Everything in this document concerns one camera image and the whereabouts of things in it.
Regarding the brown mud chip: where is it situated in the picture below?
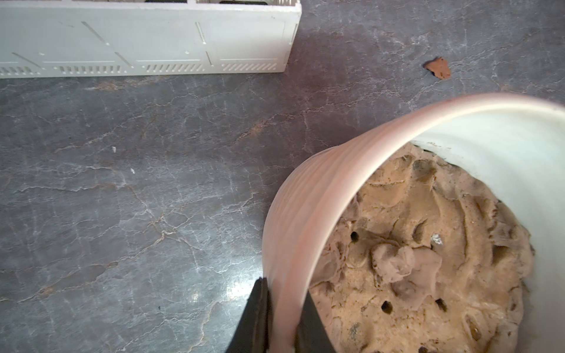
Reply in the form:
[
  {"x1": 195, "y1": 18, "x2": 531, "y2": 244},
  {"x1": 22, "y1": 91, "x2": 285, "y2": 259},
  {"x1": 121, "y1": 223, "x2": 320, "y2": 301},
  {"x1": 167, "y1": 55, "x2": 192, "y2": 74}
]
[{"x1": 423, "y1": 57, "x2": 452, "y2": 80}]

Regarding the white ceramic pot with mud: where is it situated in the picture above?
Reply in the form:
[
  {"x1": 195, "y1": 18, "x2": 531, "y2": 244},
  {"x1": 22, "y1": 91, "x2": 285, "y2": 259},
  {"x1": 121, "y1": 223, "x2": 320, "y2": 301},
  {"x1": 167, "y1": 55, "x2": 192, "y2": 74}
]
[{"x1": 263, "y1": 94, "x2": 564, "y2": 352}]

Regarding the white plastic file organizer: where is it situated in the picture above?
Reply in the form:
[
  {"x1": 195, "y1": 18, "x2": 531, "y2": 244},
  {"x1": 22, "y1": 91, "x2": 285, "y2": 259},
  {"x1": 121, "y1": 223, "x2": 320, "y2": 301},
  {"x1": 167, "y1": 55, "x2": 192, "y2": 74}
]
[{"x1": 1, "y1": 1, "x2": 303, "y2": 79}]

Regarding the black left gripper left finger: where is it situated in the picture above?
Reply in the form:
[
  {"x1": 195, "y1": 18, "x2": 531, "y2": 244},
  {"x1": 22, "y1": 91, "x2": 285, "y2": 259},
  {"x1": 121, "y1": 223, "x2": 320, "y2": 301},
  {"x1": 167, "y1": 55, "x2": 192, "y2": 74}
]
[{"x1": 226, "y1": 277, "x2": 269, "y2": 353}]

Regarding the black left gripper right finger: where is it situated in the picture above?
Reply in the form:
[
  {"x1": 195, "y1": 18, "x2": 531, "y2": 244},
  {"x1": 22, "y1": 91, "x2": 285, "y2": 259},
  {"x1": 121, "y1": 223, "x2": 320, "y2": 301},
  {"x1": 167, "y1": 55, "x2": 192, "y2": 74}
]
[{"x1": 294, "y1": 293, "x2": 335, "y2": 353}]

